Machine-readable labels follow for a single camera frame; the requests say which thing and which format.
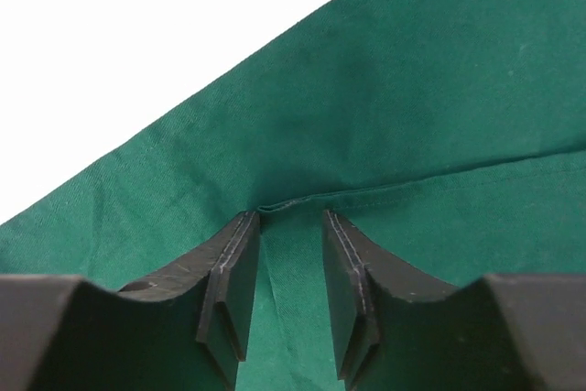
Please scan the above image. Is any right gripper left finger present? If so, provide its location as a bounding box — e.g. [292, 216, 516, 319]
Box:
[1, 212, 260, 390]

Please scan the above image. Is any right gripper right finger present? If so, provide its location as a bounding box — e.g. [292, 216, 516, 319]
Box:
[321, 211, 585, 390]

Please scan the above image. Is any green surgical drape cloth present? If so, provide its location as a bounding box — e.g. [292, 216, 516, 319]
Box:
[1, 0, 585, 390]

